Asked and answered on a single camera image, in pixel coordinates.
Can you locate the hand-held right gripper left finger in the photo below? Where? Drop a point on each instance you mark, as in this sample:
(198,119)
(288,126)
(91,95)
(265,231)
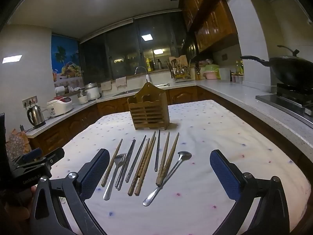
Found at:
(96,173)

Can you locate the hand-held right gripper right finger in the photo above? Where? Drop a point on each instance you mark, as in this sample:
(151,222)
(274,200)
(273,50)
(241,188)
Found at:
(223,176)

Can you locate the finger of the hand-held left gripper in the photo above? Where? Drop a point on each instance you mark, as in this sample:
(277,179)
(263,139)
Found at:
(55,155)
(33,155)

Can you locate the metal fork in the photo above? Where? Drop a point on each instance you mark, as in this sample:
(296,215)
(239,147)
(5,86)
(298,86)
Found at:
(117,162)

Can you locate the metal chopstick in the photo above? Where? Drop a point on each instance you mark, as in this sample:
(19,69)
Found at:
(127,164)
(124,163)
(157,150)
(136,158)

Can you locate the metal spoon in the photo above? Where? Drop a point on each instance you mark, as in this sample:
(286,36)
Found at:
(184,155)

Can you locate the wooden utensil holder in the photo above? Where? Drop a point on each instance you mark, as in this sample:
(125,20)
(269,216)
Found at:
(149,115)

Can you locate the dish rack with utensils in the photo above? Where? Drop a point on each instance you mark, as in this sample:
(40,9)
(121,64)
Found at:
(181,74)

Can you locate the person's left hand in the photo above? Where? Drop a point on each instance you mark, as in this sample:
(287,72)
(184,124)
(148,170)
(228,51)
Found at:
(17,210)

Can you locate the floral cloth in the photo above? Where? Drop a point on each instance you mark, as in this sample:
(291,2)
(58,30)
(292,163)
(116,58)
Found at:
(17,142)

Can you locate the steel electric kettle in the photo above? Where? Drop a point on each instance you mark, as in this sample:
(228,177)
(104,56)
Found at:
(36,115)

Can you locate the white dotted tablecloth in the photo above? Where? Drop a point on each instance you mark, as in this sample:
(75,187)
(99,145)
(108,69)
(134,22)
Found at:
(207,132)

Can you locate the white red rice cooker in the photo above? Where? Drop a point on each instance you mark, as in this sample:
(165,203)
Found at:
(60,106)

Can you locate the small white lidded pot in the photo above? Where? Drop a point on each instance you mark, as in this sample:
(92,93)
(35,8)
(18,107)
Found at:
(82,98)

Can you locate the silver white rice cooker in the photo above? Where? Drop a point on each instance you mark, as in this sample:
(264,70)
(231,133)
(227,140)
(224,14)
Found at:
(91,91)

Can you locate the white kitchen countertop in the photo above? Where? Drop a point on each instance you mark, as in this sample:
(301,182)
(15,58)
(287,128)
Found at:
(244,95)

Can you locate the beige hanging towel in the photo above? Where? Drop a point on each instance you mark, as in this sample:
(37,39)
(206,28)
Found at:
(121,82)
(106,85)

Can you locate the steel kitchen sink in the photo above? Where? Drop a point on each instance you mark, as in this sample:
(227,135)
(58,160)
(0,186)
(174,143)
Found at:
(127,92)

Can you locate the steel gas stove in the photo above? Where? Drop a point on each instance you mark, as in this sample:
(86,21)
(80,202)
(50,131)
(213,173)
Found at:
(281,100)

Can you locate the row of spice jars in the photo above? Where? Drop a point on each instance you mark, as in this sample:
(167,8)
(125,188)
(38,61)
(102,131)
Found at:
(238,78)

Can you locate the white plastic pitcher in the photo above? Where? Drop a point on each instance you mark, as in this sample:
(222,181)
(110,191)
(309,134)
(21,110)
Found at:
(224,74)

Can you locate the pink basin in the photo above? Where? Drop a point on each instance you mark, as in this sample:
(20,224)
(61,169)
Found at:
(211,75)

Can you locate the wooden knife block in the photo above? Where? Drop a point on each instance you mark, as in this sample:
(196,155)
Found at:
(198,73)

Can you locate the chrome kitchen faucet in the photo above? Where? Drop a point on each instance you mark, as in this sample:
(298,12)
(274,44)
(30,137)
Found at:
(147,77)

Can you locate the yellow cap oil bottle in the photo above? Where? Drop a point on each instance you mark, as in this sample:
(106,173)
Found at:
(242,68)

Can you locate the yellow detergent bottle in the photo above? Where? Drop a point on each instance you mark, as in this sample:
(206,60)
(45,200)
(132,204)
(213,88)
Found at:
(149,65)

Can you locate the wooden cutting board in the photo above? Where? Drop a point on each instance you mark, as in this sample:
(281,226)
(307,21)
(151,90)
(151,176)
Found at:
(178,59)

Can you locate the black wok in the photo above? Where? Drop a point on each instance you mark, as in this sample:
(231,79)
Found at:
(291,69)

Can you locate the dark kitchen window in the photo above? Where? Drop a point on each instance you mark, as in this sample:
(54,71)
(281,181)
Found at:
(122,49)

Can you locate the silver bottle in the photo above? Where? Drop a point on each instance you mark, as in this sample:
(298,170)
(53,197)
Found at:
(159,64)

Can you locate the wooden upper cabinets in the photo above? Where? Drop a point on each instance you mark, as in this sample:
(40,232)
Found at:
(210,17)

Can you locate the wall power outlet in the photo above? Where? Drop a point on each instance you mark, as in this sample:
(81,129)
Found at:
(29,100)

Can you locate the tropical fruit wall poster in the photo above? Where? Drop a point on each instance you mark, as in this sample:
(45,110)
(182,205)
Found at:
(66,61)

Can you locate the dark wall plate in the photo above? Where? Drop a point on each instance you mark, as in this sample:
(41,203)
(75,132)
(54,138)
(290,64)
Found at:
(224,57)

